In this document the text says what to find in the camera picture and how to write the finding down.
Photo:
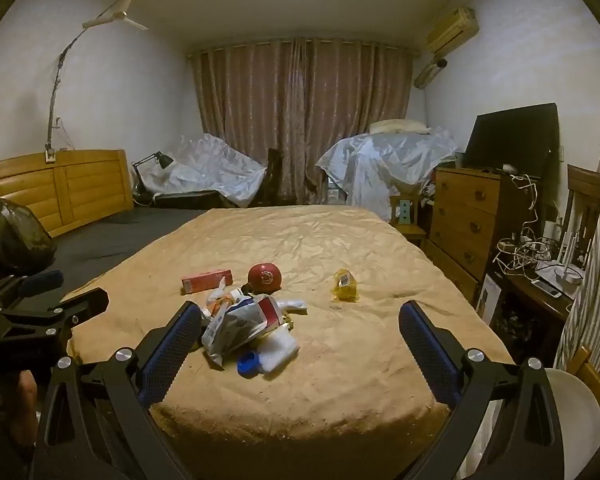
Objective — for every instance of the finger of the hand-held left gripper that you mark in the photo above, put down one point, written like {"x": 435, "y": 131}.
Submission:
{"x": 40, "y": 281}
{"x": 82, "y": 302}

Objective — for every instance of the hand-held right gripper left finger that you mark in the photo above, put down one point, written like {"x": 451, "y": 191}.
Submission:
{"x": 172, "y": 350}

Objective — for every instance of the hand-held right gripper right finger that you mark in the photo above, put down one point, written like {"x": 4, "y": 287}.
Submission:
{"x": 425, "y": 350}

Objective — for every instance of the orange white snack packet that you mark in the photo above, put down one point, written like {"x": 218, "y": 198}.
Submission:
{"x": 219, "y": 306}

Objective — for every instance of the red cardboard box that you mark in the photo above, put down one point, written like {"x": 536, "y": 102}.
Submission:
{"x": 205, "y": 280}

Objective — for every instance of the pink white box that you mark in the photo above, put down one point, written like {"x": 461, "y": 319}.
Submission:
{"x": 269, "y": 312}

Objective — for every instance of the white bottle blue cap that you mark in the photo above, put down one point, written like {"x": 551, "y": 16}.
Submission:
{"x": 280, "y": 350}

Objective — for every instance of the red round can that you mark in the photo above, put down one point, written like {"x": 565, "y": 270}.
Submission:
{"x": 265, "y": 277}

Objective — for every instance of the white plastic bucket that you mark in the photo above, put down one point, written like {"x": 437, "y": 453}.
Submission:
{"x": 575, "y": 400}

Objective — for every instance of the person's left forearm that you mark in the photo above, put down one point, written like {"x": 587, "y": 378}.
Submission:
{"x": 22, "y": 400}

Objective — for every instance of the dark plastic bag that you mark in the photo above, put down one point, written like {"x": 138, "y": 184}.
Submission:
{"x": 10, "y": 235}

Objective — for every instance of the white framed board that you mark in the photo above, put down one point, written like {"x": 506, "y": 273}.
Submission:
{"x": 491, "y": 297}

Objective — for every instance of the yellow crumpled wrapper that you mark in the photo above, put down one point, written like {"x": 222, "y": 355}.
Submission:
{"x": 345, "y": 285}

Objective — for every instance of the wooden headboard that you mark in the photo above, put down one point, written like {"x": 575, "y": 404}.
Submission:
{"x": 80, "y": 185}

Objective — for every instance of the dark wooden side table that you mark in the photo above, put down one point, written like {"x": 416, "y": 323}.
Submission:
{"x": 530, "y": 315}

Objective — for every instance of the small wooden chair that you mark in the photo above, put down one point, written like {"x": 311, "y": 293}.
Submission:
{"x": 405, "y": 217}

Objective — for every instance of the wooden dresser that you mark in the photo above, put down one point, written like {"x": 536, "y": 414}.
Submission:
{"x": 467, "y": 220}

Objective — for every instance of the smartphone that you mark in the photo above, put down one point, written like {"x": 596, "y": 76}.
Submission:
{"x": 547, "y": 287}

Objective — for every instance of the white router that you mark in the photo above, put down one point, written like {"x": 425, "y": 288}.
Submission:
{"x": 565, "y": 267}

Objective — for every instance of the tan bed blanket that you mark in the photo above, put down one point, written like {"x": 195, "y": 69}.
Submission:
{"x": 305, "y": 240}

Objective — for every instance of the black desk lamp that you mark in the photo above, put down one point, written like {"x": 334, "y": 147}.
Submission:
{"x": 162, "y": 160}

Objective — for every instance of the white plastic cover sheet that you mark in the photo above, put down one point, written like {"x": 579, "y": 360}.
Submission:
{"x": 380, "y": 160}
{"x": 205, "y": 165}

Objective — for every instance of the striped grey white cloth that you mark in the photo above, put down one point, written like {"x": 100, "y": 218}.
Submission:
{"x": 595, "y": 260}

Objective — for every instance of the tall wooden chair back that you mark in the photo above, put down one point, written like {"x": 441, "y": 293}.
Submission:
{"x": 582, "y": 200}

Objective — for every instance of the white pillow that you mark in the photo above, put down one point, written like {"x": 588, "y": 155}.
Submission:
{"x": 400, "y": 126}

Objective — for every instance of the black television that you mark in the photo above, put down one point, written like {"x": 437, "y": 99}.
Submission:
{"x": 515, "y": 135}

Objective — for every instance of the brown curtains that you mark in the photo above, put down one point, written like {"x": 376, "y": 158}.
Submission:
{"x": 300, "y": 90}

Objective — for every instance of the beige air conditioner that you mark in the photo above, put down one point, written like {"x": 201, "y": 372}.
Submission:
{"x": 452, "y": 27}

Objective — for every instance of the wall outlet box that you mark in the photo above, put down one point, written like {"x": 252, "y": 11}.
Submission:
{"x": 50, "y": 154}

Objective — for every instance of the beige wall duct cover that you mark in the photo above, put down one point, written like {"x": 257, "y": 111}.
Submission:
{"x": 425, "y": 76}

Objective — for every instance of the wall security camera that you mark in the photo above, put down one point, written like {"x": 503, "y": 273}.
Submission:
{"x": 437, "y": 63}

